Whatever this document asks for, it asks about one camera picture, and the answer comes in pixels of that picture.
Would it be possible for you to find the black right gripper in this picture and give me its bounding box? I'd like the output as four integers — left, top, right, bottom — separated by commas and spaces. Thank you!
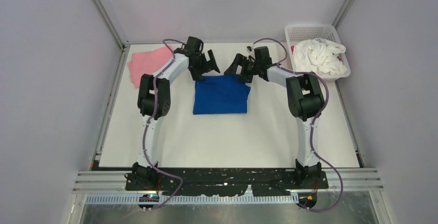
224, 53, 261, 84

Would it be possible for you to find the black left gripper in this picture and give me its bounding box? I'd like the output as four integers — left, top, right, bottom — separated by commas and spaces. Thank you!
189, 51, 219, 82

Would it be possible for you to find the blue printed t shirt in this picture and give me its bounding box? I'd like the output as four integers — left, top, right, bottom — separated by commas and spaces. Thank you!
193, 75, 251, 115

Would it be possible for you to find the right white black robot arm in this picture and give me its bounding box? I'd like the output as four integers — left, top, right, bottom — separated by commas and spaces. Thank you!
225, 46, 326, 188

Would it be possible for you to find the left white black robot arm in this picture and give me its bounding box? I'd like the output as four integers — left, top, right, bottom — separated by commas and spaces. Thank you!
125, 36, 220, 190

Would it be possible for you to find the pink folded t shirt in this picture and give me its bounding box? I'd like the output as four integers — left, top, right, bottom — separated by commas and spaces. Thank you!
127, 46, 172, 88

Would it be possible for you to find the white crumpled t shirt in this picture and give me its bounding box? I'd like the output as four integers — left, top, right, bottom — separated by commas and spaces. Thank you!
292, 38, 348, 76

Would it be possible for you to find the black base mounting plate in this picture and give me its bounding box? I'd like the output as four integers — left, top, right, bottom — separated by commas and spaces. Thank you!
146, 168, 329, 197

